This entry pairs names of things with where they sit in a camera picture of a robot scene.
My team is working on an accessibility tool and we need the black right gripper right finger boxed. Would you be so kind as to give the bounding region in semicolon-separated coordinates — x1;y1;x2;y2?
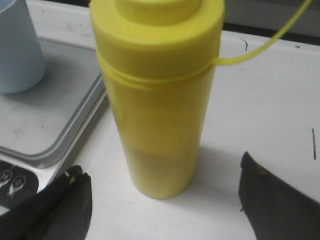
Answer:
238;152;320;240

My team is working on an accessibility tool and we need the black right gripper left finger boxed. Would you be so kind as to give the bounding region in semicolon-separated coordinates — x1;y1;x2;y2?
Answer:
0;165;92;240

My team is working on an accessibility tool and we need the yellow squeeze bottle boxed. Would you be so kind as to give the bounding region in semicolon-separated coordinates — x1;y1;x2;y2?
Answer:
89;0;311;199

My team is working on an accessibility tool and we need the silver electronic kitchen scale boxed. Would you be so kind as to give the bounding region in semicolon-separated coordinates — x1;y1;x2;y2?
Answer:
0;37;106;214

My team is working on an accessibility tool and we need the light blue plastic cup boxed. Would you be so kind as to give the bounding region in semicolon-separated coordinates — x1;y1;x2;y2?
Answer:
0;0;46;94

